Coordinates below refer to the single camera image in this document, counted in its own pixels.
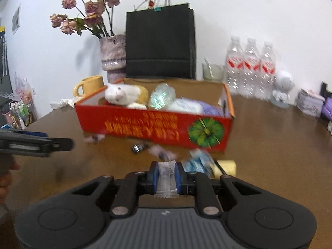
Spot person left hand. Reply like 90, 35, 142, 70
1, 154, 20, 205

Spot blue silver snack bag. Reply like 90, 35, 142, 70
181, 149, 215, 178

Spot black pen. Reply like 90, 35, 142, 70
212, 159, 227, 178

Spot small black foil wrapper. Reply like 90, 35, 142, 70
132, 143, 149, 154

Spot yellow sticky note block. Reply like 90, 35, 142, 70
218, 160, 237, 177

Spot crumpled white tissue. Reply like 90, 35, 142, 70
59, 97, 83, 108

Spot clear wrapper dark candy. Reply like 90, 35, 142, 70
148, 144, 178, 162

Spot clear wrapper near box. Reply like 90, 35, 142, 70
83, 134, 105, 143

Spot red orange cardboard box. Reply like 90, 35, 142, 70
75, 79, 235, 151

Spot yellow mug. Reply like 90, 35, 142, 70
73, 75, 105, 97

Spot white blue pack in box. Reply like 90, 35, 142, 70
166, 98, 203, 115

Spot white plush toy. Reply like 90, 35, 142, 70
105, 84, 149, 110

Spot green iridescent crumpled wrapper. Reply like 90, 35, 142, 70
149, 83, 176, 110

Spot clear glass cup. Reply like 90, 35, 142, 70
202, 58, 225, 82

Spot pink marbled vase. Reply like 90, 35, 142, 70
100, 34, 126, 83

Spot left water bottle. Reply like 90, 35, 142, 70
225, 36, 243, 94

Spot water bottle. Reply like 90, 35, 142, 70
225, 36, 243, 94
243, 38, 260, 98
258, 42, 276, 101

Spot right water bottle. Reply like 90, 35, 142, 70
258, 42, 276, 101

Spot middle water bottle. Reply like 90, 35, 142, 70
243, 38, 260, 98

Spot dried pink roses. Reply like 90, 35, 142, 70
50, 0, 121, 39

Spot white robot figurine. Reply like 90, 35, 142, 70
270, 70, 294, 109

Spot small white purple box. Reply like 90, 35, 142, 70
295, 89, 325, 117

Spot black paper bag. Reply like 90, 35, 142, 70
126, 0, 196, 79

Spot purple tissue pack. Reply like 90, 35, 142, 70
321, 97, 332, 121

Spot black small bottle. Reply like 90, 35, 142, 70
320, 82, 331, 100

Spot teal binder clip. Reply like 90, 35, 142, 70
154, 6, 161, 12

